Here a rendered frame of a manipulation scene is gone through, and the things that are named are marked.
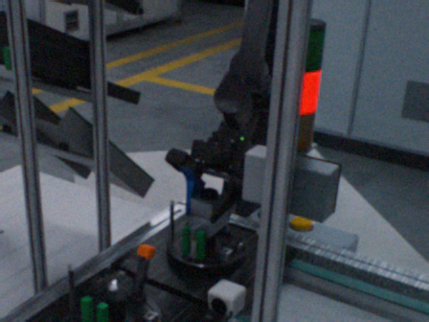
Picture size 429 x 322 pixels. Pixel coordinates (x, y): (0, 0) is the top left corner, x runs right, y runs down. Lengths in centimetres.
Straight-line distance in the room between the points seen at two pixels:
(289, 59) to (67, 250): 76
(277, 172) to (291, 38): 17
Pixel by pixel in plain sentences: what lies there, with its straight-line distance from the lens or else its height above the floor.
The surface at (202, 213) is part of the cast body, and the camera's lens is 110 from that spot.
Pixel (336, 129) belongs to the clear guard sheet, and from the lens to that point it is 80.
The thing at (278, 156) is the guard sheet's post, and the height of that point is 126.
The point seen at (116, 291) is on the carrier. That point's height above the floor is 104.
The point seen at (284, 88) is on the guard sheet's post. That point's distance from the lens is 81.
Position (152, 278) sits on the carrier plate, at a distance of 110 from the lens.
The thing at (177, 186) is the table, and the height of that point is 86.
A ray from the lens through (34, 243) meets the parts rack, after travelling 110.
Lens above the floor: 157
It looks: 27 degrees down
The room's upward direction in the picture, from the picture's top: 1 degrees clockwise
